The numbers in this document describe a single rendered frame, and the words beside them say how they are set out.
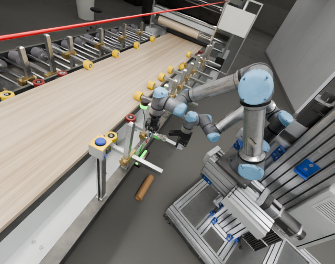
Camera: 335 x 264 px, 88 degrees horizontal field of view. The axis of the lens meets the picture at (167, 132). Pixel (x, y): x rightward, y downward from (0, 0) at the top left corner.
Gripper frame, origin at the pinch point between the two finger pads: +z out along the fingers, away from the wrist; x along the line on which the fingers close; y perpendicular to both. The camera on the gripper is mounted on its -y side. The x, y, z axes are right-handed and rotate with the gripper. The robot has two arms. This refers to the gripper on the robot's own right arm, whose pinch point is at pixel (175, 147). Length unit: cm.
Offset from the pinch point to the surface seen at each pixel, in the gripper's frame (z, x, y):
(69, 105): -9, -17, -83
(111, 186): 12, -46, -26
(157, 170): 0.7, -26.1, -3.2
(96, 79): -9, 25, -94
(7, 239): 4, -93, -47
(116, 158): 19.8, -20.9, -38.4
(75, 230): 12, -76, -27
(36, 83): -10, -13, -118
